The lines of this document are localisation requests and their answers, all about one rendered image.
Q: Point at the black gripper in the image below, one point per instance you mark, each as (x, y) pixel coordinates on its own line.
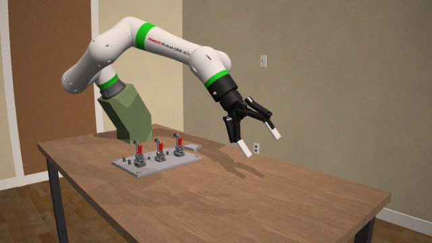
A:
(237, 110)

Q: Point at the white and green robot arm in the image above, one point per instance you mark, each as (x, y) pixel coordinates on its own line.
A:
(104, 49)

